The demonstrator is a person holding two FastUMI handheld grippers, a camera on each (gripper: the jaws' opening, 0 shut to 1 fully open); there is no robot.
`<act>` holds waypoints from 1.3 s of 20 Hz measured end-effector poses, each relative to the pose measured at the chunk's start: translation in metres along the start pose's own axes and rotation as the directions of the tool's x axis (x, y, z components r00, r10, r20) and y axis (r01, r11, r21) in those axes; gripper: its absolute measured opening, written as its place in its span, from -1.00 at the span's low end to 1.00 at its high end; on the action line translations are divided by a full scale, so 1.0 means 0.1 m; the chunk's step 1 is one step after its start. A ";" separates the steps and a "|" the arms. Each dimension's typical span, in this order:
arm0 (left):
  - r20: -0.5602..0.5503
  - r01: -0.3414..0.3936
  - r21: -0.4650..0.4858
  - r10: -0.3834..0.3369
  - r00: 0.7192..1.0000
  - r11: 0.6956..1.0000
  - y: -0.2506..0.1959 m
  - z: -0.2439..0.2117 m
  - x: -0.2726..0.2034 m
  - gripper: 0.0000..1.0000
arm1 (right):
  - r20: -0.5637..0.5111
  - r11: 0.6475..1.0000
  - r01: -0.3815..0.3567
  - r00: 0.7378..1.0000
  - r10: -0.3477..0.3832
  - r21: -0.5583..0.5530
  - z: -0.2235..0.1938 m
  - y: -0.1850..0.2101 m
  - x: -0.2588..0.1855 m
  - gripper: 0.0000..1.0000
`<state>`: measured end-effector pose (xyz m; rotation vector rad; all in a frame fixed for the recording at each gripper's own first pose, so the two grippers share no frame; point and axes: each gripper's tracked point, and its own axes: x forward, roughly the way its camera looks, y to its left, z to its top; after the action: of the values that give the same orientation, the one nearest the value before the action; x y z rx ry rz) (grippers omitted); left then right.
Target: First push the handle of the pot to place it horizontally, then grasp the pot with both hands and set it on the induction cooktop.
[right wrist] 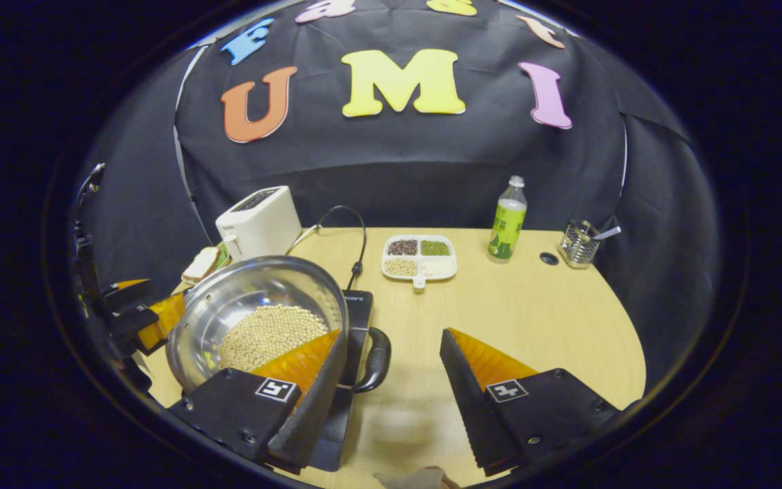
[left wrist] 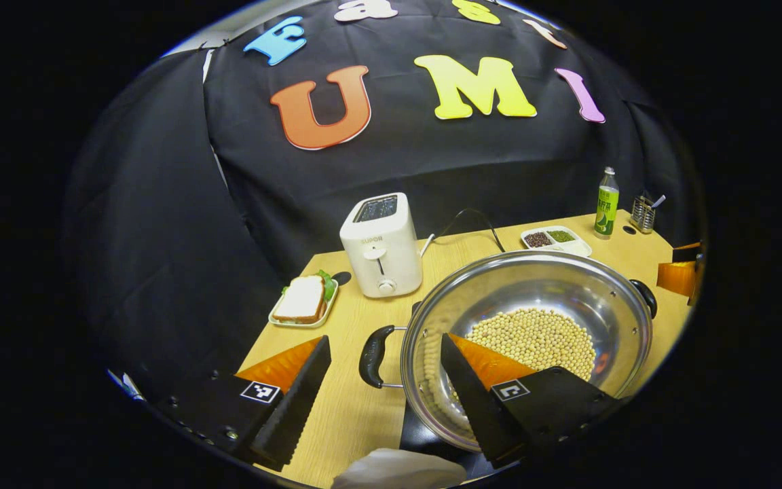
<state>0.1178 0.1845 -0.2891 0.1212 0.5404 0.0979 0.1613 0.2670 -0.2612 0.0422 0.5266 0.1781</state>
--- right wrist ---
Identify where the black induction cooktop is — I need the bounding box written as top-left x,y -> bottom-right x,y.
310,290 -> 375,473

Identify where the white divided bean tray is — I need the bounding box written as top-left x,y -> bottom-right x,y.
381,234 -> 458,291

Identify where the green label drink bottle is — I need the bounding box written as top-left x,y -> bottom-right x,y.
487,175 -> 527,262

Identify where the white cloth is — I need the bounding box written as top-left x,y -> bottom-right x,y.
374,466 -> 463,489

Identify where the white toaster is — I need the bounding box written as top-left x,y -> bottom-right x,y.
215,186 -> 303,263

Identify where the sandwich on small plate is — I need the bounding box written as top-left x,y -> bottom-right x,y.
181,244 -> 230,286

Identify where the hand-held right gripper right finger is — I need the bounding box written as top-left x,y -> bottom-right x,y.
440,328 -> 621,477

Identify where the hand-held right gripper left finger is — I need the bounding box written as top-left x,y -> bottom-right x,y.
168,329 -> 350,475

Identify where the pile of yellow soybeans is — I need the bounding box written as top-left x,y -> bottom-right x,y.
218,304 -> 329,372

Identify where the black power cable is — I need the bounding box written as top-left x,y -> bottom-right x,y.
287,205 -> 369,291

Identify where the metal wire utensil holder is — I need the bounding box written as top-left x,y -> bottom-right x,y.
558,219 -> 601,269

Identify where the stainless steel pot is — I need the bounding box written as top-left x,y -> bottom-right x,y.
166,255 -> 392,395

